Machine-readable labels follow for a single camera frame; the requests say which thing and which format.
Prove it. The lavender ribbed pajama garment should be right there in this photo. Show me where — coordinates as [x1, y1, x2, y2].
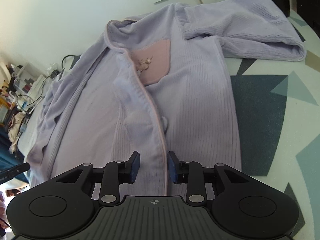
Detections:
[26, 0, 306, 196]

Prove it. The clear acrylic cosmetics organizer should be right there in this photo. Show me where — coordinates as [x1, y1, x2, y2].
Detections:
[10, 63, 46, 100]

